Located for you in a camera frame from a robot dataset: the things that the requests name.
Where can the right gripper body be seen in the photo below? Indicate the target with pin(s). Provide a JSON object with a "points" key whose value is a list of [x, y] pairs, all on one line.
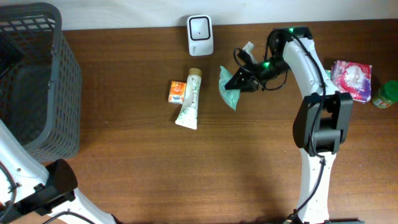
{"points": [[266, 69]]}

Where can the teal wet wipes pouch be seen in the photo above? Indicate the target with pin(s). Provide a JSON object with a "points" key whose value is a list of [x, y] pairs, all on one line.
{"points": [[230, 97]]}

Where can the small teal box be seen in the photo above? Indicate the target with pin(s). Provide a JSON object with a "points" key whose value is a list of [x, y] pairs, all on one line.
{"points": [[328, 74]]}

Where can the white tube with tan cap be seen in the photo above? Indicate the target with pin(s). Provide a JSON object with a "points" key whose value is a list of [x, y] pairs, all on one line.
{"points": [[188, 115]]}

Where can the small orange box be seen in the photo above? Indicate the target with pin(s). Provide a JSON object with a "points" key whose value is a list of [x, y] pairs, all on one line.
{"points": [[177, 92]]}

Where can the red purple tissue pack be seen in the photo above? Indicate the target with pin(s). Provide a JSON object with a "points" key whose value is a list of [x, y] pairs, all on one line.
{"points": [[354, 78]]}

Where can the green jar with green lid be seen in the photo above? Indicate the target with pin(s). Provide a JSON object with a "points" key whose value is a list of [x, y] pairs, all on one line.
{"points": [[386, 95]]}

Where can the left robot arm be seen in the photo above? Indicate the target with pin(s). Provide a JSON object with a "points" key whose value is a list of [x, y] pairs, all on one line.
{"points": [[27, 187]]}

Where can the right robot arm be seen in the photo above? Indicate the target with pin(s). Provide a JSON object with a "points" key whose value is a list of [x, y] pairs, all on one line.
{"points": [[321, 124]]}

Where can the grey plastic mesh basket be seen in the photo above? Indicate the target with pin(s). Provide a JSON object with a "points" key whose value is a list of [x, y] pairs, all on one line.
{"points": [[41, 82]]}

